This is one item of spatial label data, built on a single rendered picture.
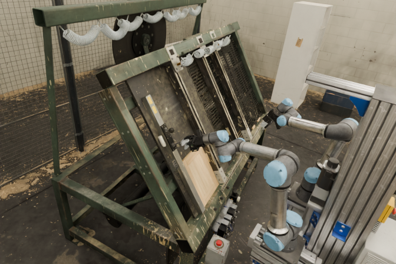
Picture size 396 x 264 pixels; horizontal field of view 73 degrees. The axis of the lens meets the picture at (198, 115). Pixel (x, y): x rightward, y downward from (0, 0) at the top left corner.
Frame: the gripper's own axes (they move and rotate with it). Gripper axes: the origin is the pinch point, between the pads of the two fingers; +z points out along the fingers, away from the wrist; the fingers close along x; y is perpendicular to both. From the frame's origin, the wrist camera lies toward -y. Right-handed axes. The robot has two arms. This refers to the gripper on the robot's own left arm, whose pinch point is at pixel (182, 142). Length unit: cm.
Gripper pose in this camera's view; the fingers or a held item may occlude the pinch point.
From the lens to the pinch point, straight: 183.8
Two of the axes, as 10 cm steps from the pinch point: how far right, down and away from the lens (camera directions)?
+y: -2.8, 6.8, -6.8
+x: 5.3, 7.0, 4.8
